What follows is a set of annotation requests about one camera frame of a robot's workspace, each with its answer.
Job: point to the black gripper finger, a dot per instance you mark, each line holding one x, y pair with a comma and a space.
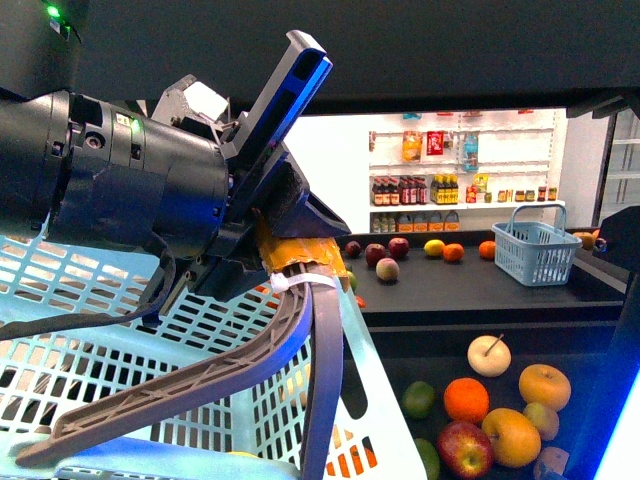
299, 74

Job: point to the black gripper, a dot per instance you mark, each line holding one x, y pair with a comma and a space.
131, 183

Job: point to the grey basket handle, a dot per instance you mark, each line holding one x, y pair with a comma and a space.
308, 274

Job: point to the light blue shopping basket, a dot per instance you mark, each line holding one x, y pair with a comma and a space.
253, 434

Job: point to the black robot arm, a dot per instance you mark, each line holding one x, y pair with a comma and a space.
40, 47

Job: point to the white retail shelf unit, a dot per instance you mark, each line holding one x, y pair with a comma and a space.
461, 170

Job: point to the yellow lemon back shelf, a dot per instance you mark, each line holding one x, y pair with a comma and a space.
434, 248

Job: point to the orange back shelf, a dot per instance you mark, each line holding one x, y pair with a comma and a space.
453, 252

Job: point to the dark plum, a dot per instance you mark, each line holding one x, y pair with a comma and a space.
353, 249

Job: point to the dark red apple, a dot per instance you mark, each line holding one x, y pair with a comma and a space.
374, 252

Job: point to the peach fruit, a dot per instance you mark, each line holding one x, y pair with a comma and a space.
387, 270

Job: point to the red apple back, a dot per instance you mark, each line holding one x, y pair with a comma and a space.
398, 248

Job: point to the orange near basket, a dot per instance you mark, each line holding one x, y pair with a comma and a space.
487, 250

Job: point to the green lime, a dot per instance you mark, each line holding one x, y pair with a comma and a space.
418, 399

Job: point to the small blue basket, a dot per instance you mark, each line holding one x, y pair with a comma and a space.
534, 253

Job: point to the white pear with stem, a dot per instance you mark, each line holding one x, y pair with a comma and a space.
489, 356

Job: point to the orange fruit front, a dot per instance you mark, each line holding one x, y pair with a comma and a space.
466, 399

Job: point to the red apple front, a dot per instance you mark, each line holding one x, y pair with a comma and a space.
465, 450

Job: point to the yellow apple right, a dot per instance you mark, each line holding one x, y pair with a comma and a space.
545, 384

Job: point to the yellow apple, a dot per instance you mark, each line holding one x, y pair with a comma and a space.
545, 384
515, 440

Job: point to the yellow apple front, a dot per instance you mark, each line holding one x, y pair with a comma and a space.
515, 440

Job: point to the yellow-green pear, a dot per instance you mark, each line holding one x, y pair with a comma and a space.
545, 419

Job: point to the black shelf frame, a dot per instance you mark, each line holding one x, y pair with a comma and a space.
388, 57

